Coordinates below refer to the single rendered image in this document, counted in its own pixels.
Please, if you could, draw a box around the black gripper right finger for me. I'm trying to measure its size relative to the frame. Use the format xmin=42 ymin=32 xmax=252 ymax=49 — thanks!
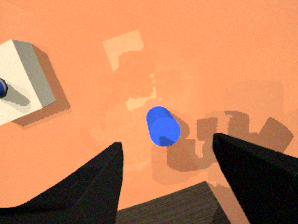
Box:
xmin=213 ymin=133 xmax=298 ymax=224

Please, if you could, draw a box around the blue cylinder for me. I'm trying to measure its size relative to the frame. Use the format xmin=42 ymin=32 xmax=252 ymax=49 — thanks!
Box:
xmin=146 ymin=105 xmax=181 ymax=147

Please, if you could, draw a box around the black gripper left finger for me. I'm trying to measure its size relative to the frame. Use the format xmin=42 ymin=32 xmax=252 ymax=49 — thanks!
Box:
xmin=0 ymin=141 xmax=124 ymax=224

